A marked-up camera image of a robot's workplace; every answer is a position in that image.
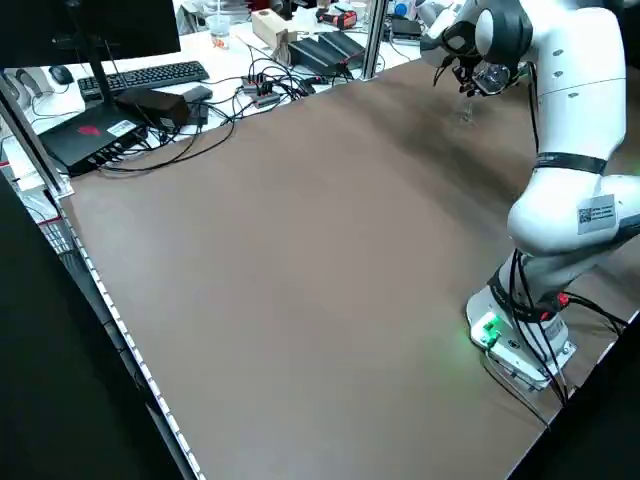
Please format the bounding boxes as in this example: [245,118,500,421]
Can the light wooden box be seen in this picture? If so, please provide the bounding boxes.
[250,8,287,50]

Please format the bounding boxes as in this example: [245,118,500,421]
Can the black computer monitor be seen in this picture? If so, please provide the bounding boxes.
[0,0,182,109]

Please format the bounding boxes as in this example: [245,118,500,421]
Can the clear glass conical flask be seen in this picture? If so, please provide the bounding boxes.
[455,95,478,130]

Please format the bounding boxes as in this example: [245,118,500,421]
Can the clear plastic cup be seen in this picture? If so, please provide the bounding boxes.
[206,13,233,52]

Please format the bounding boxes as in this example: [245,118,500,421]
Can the black table cable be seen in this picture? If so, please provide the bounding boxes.
[97,94,239,174]

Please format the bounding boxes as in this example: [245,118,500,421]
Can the clear glass beaker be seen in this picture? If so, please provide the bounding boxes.
[471,60,512,97]

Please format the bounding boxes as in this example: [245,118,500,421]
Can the black keyboard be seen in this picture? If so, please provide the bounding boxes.
[76,59,212,103]

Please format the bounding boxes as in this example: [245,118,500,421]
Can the aluminium frame post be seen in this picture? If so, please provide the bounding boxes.
[360,0,390,81]
[0,79,72,197]

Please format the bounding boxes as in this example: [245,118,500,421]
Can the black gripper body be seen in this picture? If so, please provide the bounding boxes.
[451,58,479,89]

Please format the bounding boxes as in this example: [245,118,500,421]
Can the black power brick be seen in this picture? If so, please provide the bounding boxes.
[317,30,367,64]
[288,37,346,76]

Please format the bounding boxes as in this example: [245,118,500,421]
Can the grey usb hub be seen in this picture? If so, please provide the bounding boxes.
[241,73,282,110]

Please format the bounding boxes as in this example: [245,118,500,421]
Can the black base cable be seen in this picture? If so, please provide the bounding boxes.
[504,249,571,406]
[559,292,629,334]

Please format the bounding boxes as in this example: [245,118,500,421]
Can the red black tool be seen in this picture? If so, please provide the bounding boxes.
[315,10,360,32]

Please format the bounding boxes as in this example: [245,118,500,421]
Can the black rectangular box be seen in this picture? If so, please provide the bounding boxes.
[116,87,192,134]

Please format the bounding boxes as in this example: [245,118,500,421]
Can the black computer mouse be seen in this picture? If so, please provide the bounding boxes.
[48,63,75,86]

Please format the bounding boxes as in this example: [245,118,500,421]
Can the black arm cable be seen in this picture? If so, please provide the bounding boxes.
[524,59,544,156]

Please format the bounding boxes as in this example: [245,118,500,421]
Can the black mini computer red logo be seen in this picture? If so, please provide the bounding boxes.
[38,102,152,177]

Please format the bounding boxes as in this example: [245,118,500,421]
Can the black headphones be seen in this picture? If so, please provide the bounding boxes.
[13,67,47,100]

